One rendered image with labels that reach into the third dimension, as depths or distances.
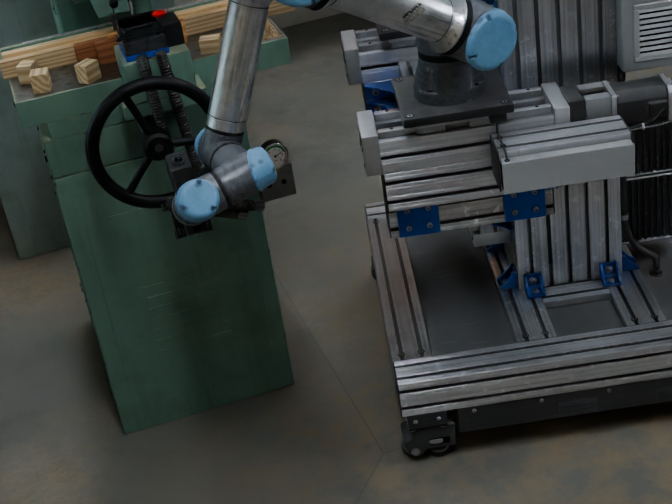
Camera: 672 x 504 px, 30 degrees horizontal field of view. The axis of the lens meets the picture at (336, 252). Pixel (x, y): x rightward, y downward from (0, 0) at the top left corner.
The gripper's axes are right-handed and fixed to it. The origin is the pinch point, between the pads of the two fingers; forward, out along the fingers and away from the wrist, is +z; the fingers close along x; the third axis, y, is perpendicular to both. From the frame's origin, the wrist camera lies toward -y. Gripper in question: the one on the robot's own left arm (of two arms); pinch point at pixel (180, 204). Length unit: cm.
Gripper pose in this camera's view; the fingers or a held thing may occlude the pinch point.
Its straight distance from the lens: 259.8
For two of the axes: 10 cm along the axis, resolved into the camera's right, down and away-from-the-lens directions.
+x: 9.4, -2.6, 2.0
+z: -2.0, 0.5, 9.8
